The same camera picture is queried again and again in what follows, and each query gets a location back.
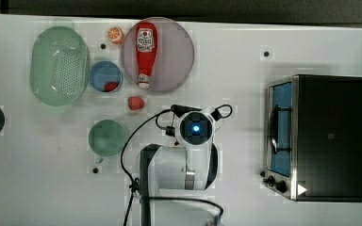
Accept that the blue bowl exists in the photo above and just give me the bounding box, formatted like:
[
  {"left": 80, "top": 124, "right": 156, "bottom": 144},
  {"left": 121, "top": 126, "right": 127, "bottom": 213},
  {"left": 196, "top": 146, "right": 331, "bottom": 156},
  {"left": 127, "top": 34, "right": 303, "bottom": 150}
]
[{"left": 89, "top": 61, "right": 123, "bottom": 92}]

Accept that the green mug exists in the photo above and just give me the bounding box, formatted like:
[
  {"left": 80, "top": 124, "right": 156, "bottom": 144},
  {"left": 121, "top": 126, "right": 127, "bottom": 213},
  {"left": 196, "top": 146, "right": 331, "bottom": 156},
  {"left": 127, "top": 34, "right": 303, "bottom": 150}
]
[{"left": 89, "top": 120, "right": 128, "bottom": 164}]

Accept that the small red ball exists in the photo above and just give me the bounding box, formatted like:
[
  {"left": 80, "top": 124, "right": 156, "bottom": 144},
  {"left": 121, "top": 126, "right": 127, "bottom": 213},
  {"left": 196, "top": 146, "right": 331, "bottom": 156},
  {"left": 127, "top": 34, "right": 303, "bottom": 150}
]
[{"left": 105, "top": 82, "right": 118, "bottom": 92}]

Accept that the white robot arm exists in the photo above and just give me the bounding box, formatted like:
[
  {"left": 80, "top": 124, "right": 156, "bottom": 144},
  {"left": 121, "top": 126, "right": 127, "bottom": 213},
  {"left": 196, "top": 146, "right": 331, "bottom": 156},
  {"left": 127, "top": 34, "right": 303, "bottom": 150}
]
[{"left": 140, "top": 105, "right": 225, "bottom": 226}]

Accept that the green perforated colander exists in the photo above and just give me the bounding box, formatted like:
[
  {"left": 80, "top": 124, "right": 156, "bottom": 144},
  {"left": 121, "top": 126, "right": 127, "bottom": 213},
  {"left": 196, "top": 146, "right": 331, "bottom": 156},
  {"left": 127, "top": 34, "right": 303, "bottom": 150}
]
[{"left": 29, "top": 26, "right": 90, "bottom": 106}]

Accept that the red plush ketchup bottle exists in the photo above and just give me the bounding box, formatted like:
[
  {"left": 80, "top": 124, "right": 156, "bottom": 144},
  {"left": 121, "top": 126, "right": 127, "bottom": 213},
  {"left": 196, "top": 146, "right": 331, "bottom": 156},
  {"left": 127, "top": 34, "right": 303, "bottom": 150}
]
[{"left": 136, "top": 22, "right": 158, "bottom": 89}]

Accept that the silver toaster oven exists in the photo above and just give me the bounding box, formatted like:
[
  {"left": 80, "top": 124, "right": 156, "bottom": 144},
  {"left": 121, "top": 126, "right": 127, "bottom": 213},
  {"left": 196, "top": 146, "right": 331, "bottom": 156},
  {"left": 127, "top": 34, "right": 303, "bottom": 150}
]
[{"left": 260, "top": 74, "right": 362, "bottom": 202}]

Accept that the red plush strawberry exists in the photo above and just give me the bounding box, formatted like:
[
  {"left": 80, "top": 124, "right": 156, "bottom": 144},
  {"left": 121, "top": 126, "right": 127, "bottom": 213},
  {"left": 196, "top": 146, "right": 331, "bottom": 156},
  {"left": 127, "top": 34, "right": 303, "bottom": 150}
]
[{"left": 127, "top": 96, "right": 145, "bottom": 111}]

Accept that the grey round plate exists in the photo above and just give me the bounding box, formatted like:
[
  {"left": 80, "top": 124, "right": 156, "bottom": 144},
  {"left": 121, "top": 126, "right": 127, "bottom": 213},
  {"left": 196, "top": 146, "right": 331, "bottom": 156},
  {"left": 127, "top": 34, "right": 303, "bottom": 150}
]
[{"left": 121, "top": 18, "right": 194, "bottom": 91}]

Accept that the orange plush half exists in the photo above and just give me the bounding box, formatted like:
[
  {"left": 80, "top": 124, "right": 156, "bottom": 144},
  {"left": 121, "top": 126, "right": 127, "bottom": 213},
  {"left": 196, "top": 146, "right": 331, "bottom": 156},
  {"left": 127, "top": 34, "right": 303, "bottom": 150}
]
[{"left": 107, "top": 27, "right": 124, "bottom": 44}]

